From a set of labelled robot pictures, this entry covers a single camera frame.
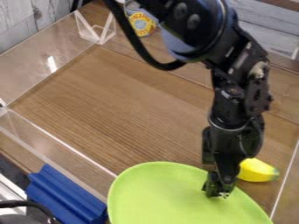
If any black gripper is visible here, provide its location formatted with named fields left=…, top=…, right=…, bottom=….
left=200, top=116, right=267, bottom=200

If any yellow toy banana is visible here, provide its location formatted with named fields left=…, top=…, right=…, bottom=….
left=237, top=158, right=280, bottom=183

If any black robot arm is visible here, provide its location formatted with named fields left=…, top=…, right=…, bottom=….
left=136, top=0, right=273, bottom=198

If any green plate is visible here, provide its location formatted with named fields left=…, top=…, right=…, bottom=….
left=107, top=162, right=273, bottom=224

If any blue plastic block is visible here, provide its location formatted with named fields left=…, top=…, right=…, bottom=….
left=25, top=164, right=108, bottom=224

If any yellow labelled tin can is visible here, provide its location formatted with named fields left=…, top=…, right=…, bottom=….
left=128, top=12, right=156, bottom=38

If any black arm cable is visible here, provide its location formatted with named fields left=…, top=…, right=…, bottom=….
left=103, top=0, right=188, bottom=72

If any clear acrylic corner bracket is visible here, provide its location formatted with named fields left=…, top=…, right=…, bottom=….
left=73, top=10, right=116, bottom=46

